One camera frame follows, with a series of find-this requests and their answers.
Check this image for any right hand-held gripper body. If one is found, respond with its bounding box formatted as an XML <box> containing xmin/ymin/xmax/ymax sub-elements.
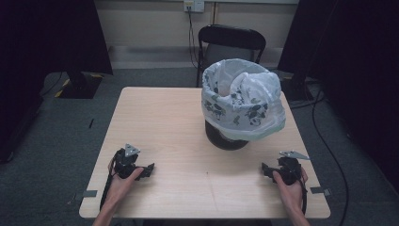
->
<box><xmin>276</xmin><ymin>150</ymin><xmax>311</xmax><ymax>186</ymax></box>

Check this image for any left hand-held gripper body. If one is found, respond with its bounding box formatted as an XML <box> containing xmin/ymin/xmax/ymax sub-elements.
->
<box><xmin>112</xmin><ymin>143</ymin><xmax>141</xmax><ymax>180</ymax></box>

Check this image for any person's right hand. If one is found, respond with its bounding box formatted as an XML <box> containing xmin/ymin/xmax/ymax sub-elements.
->
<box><xmin>272</xmin><ymin>168</ymin><xmax>310</xmax><ymax>215</ymax></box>

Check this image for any person's left hand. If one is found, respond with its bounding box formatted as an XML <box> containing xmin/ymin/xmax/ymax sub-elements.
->
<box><xmin>105</xmin><ymin>167</ymin><xmax>145</xmax><ymax>205</ymax></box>

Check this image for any black trash bin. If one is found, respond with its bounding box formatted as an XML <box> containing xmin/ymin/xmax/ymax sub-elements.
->
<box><xmin>204</xmin><ymin>120</ymin><xmax>250</xmax><ymax>152</ymax></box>

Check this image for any white panda print bin bag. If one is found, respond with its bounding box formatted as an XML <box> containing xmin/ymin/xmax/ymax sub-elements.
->
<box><xmin>200</xmin><ymin>57</ymin><xmax>287</xmax><ymax>142</ymax></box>

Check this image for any black stand base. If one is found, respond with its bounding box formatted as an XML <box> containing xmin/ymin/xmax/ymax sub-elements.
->
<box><xmin>57</xmin><ymin>71</ymin><xmax>104</xmax><ymax>100</ymax></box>
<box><xmin>279</xmin><ymin>74</ymin><xmax>315</xmax><ymax>103</ymax></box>

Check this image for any black curtain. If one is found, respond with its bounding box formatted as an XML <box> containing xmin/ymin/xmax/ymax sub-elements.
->
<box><xmin>277</xmin><ymin>0</ymin><xmax>399</xmax><ymax>191</ymax></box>
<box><xmin>0</xmin><ymin>0</ymin><xmax>114</xmax><ymax>164</ymax></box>

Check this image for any black folding chair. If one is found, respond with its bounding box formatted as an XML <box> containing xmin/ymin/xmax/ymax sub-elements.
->
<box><xmin>195</xmin><ymin>24</ymin><xmax>267</xmax><ymax>89</ymax></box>

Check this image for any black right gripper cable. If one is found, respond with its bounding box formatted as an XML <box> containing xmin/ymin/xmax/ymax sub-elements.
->
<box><xmin>297</xmin><ymin>168</ymin><xmax>309</xmax><ymax>217</ymax></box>

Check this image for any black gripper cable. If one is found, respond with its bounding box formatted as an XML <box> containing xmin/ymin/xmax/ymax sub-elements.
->
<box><xmin>99</xmin><ymin>151</ymin><xmax>121</xmax><ymax>212</ymax></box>
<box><xmin>297</xmin><ymin>168</ymin><xmax>309</xmax><ymax>217</ymax></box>

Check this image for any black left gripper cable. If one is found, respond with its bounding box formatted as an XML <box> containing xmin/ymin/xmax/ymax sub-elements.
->
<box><xmin>99</xmin><ymin>151</ymin><xmax>121</xmax><ymax>212</ymax></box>

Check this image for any long black floor cable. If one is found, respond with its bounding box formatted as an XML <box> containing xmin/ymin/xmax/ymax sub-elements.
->
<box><xmin>289</xmin><ymin>89</ymin><xmax>350</xmax><ymax>226</ymax></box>

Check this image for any black wall socket cable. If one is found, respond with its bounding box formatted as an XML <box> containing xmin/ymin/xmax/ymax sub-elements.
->
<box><xmin>186</xmin><ymin>7</ymin><xmax>200</xmax><ymax>70</ymax></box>

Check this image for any white wall socket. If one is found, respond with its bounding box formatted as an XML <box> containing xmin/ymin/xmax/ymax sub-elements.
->
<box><xmin>183</xmin><ymin>0</ymin><xmax>206</xmax><ymax>14</ymax></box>

